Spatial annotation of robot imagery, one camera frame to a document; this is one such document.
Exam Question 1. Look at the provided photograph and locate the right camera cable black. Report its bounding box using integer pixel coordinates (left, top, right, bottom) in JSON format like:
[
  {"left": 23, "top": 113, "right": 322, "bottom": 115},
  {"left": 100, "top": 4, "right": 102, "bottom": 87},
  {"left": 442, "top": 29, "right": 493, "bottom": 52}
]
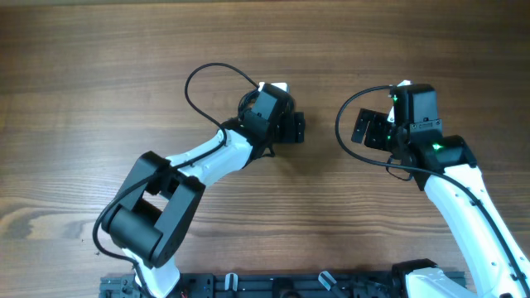
[{"left": 334, "top": 84, "right": 530, "bottom": 291}]

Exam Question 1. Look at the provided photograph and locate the camera cable black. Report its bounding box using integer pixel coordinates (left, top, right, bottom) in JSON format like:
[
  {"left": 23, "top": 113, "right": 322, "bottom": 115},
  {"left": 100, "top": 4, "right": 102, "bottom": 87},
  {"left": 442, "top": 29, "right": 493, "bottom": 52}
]
[
  {"left": 334, "top": 84, "right": 530, "bottom": 291},
  {"left": 92, "top": 62, "right": 259, "bottom": 281}
]

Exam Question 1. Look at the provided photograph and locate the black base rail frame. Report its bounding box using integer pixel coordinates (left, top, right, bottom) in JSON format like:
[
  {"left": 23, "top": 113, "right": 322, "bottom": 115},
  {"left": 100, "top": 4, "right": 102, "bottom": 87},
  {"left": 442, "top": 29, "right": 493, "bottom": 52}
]
[{"left": 99, "top": 272, "right": 400, "bottom": 298}]

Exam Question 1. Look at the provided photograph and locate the left camera cable black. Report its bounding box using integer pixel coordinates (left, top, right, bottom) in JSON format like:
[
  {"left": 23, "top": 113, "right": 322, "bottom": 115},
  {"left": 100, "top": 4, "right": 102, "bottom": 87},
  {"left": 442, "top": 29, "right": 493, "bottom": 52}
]
[{"left": 92, "top": 62, "right": 259, "bottom": 281}]

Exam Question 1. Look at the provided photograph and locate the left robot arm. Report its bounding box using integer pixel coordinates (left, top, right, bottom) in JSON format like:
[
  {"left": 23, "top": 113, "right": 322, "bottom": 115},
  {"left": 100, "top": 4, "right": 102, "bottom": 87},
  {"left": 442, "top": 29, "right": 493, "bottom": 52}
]
[{"left": 94, "top": 82, "right": 305, "bottom": 297}]

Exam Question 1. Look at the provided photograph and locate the thick black usb cable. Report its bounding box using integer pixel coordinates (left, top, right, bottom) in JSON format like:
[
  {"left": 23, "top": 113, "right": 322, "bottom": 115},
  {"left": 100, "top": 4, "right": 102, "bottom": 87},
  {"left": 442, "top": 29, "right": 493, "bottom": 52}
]
[{"left": 237, "top": 89, "right": 260, "bottom": 123}]

